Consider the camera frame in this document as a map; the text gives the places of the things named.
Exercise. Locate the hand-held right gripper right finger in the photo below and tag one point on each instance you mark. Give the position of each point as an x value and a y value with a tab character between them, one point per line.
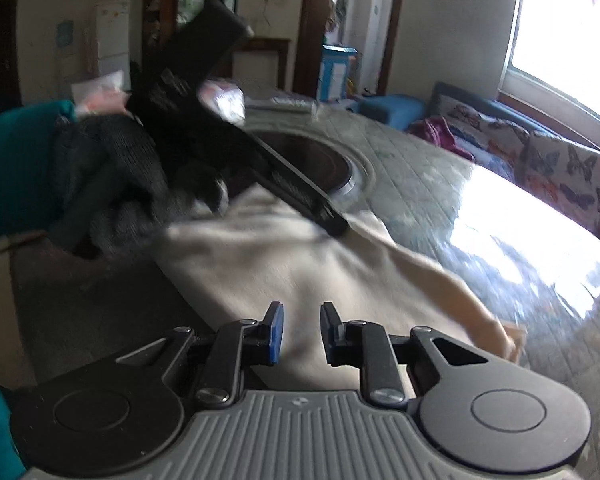
328	334

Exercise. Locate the white refrigerator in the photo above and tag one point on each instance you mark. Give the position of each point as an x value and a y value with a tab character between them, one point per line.
114	35

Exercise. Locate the grey remote control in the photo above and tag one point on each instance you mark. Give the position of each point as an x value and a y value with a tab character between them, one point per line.
292	104

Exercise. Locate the person's left forearm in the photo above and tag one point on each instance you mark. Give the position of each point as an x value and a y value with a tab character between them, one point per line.
15	170

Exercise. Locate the blue sectional sofa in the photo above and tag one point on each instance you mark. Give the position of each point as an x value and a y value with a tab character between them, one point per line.
485	105

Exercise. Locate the wooden door frame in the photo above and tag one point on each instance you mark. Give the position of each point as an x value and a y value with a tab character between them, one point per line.
312	20

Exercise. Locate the wooden display cabinet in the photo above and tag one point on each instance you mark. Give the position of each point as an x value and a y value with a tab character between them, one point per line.
160	5

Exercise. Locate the large window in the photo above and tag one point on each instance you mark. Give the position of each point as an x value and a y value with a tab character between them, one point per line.
565	25

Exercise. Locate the pink cloth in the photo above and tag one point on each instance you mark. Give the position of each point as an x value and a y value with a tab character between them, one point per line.
437	132

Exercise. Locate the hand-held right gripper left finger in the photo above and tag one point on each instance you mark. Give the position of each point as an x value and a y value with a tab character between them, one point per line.
276	331

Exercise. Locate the butterfly print cushion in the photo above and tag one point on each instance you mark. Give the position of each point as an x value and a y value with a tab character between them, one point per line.
570	175
485	132

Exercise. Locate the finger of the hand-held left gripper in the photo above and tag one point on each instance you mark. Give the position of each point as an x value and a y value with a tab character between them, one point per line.
300	190

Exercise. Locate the round metal table burner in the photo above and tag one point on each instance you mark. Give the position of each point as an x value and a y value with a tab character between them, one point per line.
330	160

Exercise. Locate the shiny plastic packet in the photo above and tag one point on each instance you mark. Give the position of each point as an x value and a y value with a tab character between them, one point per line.
227	102

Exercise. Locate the pink and white plastic bag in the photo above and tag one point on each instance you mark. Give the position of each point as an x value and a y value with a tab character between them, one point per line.
100	95

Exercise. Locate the wooden side table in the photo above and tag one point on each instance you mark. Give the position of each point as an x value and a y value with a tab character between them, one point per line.
270	47

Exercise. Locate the blue ottoman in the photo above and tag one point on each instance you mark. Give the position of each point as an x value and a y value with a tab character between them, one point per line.
392	110

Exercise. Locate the cream cloth garment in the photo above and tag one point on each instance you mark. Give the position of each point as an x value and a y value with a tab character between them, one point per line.
305	270

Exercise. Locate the blue and white box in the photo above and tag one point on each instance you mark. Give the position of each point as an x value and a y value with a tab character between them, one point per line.
336	72

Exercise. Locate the person's left hand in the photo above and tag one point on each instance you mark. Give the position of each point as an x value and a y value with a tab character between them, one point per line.
120	160

